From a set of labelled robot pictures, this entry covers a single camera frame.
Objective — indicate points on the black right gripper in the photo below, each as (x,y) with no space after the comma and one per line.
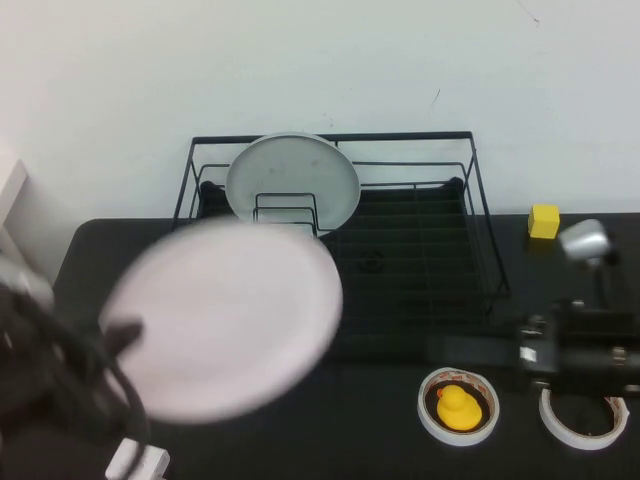
(575,350)

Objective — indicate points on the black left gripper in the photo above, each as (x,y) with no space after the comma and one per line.
(45,360)

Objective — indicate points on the pink round plate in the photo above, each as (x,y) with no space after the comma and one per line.
(225,320)

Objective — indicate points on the grey round plate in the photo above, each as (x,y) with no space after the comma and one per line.
(295,170)

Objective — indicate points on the yellow rubber duck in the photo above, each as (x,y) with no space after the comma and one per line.
(457,410)

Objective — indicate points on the white tape roll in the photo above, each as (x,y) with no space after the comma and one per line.
(425,417)
(550,425)

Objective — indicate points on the white power adapter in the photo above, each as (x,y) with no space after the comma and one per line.
(155,462)

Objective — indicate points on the black plastic drip tray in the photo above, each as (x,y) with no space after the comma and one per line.
(400,241)

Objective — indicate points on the yellow cube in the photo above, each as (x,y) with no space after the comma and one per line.
(545,222)

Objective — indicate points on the white cabinet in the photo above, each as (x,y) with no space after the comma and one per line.
(12,200)

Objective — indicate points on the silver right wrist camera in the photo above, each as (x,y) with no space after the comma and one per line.
(582,242)

